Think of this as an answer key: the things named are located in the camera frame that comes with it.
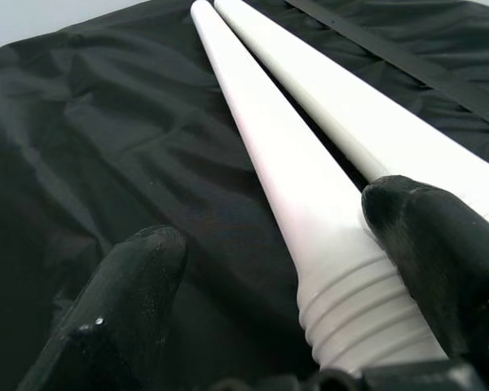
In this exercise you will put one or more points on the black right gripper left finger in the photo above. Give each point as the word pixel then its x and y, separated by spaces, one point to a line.
pixel 118 317

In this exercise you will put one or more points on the white plastic table leg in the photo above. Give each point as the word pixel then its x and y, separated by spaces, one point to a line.
pixel 350 81
pixel 289 163

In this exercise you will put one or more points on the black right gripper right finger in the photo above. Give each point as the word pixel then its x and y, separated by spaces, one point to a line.
pixel 440 252

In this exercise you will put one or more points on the black table cloth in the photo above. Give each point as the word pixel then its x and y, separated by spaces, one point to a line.
pixel 106 122

